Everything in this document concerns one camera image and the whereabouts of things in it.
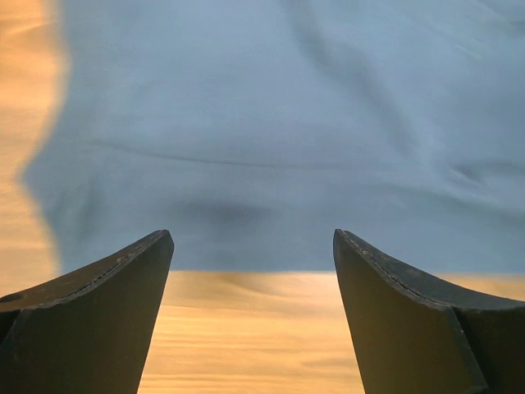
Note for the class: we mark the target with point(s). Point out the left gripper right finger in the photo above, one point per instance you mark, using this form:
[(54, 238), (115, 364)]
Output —
[(415, 333)]

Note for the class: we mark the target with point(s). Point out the grey-blue t-shirt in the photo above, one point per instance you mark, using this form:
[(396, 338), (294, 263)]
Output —
[(251, 130)]

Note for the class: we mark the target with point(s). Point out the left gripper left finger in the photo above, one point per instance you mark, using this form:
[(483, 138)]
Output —
[(88, 331)]

